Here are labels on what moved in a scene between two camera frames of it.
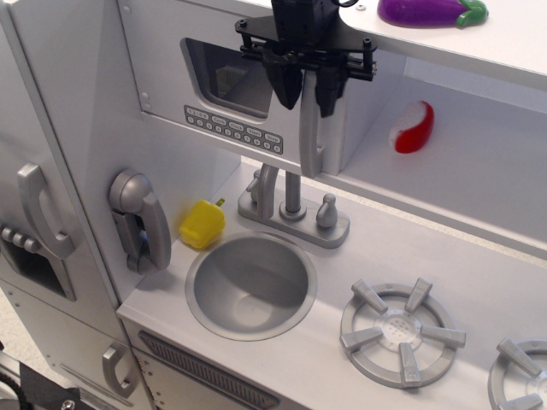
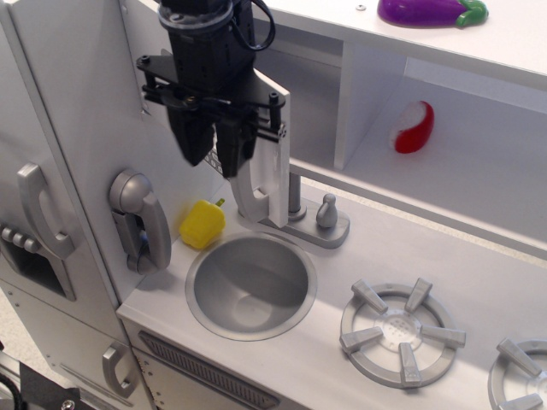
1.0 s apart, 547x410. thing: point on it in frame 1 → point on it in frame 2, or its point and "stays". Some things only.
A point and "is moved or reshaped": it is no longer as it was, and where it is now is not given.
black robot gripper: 305,35 → 212,69
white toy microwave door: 192,73 is moved or reshaped
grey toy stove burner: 393,334 stays
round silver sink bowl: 252,286 stays
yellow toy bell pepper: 202,228 stays
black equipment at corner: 35,391 stays
